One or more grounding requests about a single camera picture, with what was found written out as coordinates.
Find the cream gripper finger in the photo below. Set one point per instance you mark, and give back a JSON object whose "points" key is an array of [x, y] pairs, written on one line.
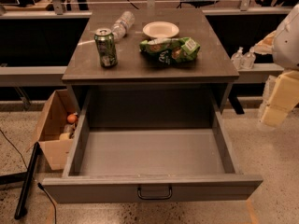
{"points": [[265, 45], [280, 97]]}

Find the grey top drawer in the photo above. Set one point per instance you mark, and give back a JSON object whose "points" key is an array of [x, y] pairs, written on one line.
{"points": [[108, 165]]}

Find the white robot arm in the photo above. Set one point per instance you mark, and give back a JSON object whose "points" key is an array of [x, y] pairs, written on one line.
{"points": [[283, 45]]}

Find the grey drawer cabinet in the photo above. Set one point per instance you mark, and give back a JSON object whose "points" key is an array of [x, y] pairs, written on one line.
{"points": [[141, 92]]}

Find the right clear sanitizer bottle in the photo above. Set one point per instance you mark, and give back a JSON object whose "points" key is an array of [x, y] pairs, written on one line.
{"points": [[249, 59]]}

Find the clear sanitizer bottle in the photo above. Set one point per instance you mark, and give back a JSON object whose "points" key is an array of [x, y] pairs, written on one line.
{"points": [[249, 59], [237, 58]]}

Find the left clear sanitizer bottle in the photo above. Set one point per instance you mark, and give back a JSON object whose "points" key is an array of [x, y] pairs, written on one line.
{"points": [[237, 58]]}

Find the green chip bag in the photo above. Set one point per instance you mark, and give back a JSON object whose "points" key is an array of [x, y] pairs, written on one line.
{"points": [[170, 50]]}

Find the white bowl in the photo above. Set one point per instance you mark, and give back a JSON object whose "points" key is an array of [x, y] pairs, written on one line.
{"points": [[160, 29]]}

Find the clear plastic water bottle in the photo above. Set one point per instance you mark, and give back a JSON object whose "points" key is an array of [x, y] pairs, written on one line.
{"points": [[122, 25]]}

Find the green soda can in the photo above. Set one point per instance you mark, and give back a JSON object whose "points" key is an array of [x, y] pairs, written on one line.
{"points": [[104, 40]]}

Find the orange fruit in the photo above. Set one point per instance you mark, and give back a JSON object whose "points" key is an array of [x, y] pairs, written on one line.
{"points": [[72, 118]]}

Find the pale object in box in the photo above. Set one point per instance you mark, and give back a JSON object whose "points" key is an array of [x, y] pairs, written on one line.
{"points": [[68, 132]]}

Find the cardboard box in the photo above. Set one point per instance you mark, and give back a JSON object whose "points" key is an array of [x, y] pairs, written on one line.
{"points": [[50, 125]]}

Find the black flat bar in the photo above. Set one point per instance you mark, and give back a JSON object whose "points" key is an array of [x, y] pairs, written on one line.
{"points": [[20, 209]]}

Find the black drawer handle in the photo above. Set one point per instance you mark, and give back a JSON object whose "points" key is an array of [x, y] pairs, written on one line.
{"points": [[154, 193]]}

